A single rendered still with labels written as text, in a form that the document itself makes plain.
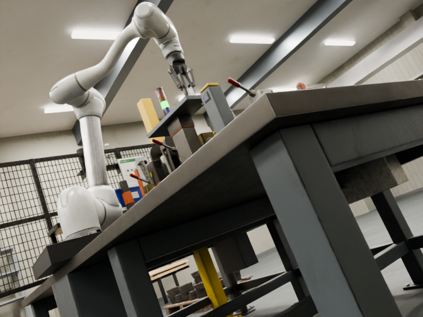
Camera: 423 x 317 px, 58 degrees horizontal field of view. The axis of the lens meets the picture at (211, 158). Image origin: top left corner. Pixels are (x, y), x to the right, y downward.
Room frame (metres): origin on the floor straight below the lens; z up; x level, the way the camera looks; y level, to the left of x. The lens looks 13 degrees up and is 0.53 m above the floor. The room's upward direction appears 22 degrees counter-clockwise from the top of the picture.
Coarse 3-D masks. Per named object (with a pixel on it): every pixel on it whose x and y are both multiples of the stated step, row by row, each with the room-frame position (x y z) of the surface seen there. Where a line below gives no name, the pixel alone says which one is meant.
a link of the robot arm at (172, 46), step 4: (172, 40) 1.56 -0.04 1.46; (176, 40) 1.57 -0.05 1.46; (164, 44) 1.56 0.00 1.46; (168, 44) 1.55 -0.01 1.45; (172, 44) 1.55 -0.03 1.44; (176, 44) 1.56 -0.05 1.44; (164, 48) 1.56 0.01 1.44; (168, 48) 1.55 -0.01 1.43; (172, 48) 1.55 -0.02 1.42; (176, 48) 1.56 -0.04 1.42; (180, 48) 1.57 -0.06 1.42; (164, 52) 1.57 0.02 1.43; (168, 52) 1.56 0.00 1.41; (172, 52) 1.56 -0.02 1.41; (176, 52) 1.57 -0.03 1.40; (180, 52) 1.59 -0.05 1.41; (164, 56) 1.58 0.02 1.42; (168, 56) 1.58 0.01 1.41
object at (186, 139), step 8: (176, 120) 1.63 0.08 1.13; (184, 120) 1.64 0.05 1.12; (192, 120) 1.67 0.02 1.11; (168, 128) 1.68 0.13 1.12; (176, 128) 1.64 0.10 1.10; (184, 128) 1.63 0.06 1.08; (192, 128) 1.66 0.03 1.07; (176, 136) 1.67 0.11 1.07; (184, 136) 1.63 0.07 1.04; (192, 136) 1.65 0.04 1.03; (176, 144) 1.68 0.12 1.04; (184, 144) 1.64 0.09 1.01; (192, 144) 1.64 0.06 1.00; (200, 144) 1.67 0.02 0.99; (184, 152) 1.66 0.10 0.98; (192, 152) 1.63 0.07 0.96; (184, 160) 1.67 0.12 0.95
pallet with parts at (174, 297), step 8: (200, 280) 4.87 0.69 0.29; (240, 280) 4.76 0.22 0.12; (176, 288) 5.10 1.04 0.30; (184, 288) 4.73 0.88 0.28; (192, 288) 4.77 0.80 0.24; (200, 288) 4.39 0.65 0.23; (168, 296) 5.09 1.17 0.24; (176, 296) 4.92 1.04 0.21; (184, 296) 4.73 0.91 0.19; (192, 296) 4.59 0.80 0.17; (200, 296) 4.42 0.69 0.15; (176, 304) 4.83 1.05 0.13; (184, 304) 4.64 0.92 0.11; (168, 312) 5.08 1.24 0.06; (200, 312) 4.38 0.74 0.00
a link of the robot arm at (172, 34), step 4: (168, 20) 1.54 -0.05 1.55; (172, 24) 1.56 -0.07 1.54; (172, 28) 1.54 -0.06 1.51; (168, 32) 1.52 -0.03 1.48; (172, 32) 1.54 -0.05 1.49; (176, 32) 1.58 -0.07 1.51; (164, 36) 1.52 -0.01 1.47; (168, 36) 1.54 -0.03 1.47; (172, 36) 1.55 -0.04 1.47; (176, 36) 1.57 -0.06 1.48; (156, 40) 1.55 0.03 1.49; (160, 40) 1.54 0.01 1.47; (164, 40) 1.55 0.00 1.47; (168, 40) 1.55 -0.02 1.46; (160, 44) 1.57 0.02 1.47
